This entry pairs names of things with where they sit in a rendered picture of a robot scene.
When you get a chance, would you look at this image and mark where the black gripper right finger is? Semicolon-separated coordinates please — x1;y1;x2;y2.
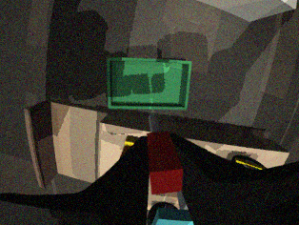
169;134;299;225

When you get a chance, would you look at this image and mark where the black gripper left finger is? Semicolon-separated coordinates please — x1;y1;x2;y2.
0;136;150;225

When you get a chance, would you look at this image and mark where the green tray rim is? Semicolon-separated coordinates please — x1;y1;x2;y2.
107;56;192;110

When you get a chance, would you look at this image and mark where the green tray floor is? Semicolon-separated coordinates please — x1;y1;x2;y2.
111;60;185;105

